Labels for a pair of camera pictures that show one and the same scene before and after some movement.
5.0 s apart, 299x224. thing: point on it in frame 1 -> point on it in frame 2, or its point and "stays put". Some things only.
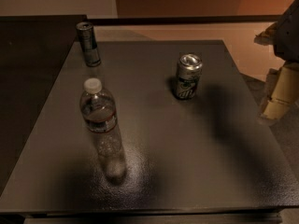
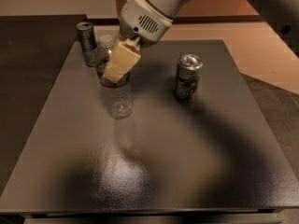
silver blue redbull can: (89, 43) stays put
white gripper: (290, 36) -> (140, 20)
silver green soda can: (188, 76) stays put
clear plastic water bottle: (98, 110) -> (119, 96)
